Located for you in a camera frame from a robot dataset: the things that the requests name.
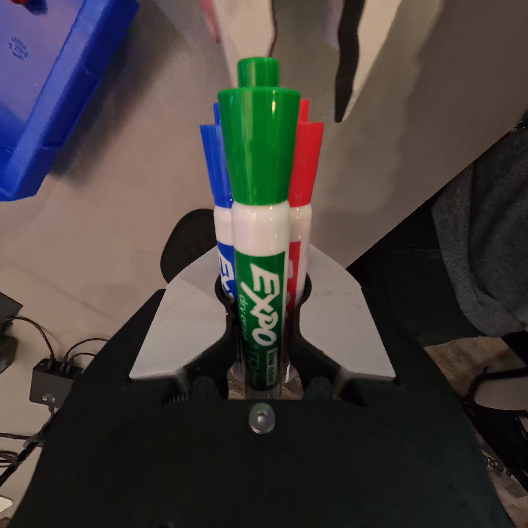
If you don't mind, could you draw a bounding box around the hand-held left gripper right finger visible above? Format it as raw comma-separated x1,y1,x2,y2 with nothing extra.
290,247,397,388

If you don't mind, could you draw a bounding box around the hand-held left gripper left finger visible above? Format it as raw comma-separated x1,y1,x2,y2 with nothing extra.
129,249,239,388

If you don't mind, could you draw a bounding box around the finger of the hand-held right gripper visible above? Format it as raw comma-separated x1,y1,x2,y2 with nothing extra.
334,0,417,123
212,0,283,86

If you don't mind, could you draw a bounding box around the green dry-erase marker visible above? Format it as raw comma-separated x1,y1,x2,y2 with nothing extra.
217,57,301,401

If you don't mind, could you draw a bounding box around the blue dry-erase marker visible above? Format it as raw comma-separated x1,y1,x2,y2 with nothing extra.
199,102,238,308

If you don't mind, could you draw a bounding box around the red dry-erase marker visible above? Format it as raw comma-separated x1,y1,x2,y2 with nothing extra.
287,98,324,318

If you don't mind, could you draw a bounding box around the blue plastic bin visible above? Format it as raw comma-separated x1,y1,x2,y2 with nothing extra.
0,0,139,203

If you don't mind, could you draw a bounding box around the black charging hub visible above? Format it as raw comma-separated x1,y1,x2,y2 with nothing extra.
29,358,83,413

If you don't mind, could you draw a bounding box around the black cable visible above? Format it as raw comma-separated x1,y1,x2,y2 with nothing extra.
64,337,109,359
8,315,56,361

